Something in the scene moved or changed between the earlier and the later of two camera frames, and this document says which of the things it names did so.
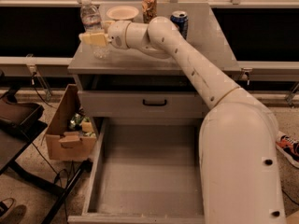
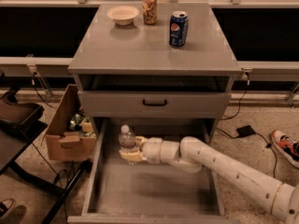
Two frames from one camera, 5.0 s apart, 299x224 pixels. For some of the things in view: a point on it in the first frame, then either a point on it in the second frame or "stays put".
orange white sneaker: x=289 y=147 stays put
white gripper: x=117 y=35 → x=151 y=150
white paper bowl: x=122 y=13 stays put
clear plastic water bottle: x=92 y=21 → x=126 y=139
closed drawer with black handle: x=140 y=105 stays put
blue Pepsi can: x=180 y=19 stays put
